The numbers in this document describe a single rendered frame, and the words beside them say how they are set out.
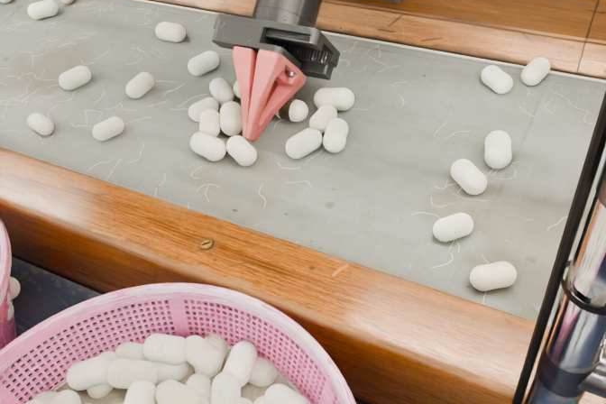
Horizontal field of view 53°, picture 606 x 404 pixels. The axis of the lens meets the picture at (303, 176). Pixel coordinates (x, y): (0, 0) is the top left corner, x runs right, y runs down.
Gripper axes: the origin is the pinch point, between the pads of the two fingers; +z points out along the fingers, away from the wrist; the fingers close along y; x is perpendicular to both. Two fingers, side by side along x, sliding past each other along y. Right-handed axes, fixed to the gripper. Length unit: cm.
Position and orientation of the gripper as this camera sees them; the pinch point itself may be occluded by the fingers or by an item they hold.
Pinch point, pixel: (252, 130)
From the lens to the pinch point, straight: 55.3
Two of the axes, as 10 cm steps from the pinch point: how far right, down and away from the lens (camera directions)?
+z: -2.7, 9.6, -0.5
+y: 8.9, 2.3, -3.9
